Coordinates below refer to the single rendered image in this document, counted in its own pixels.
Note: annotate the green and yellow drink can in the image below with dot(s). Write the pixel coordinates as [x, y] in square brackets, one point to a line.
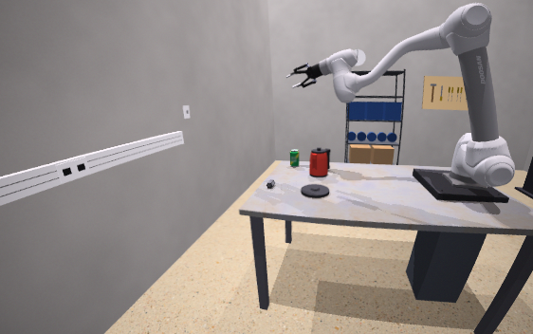
[294, 158]

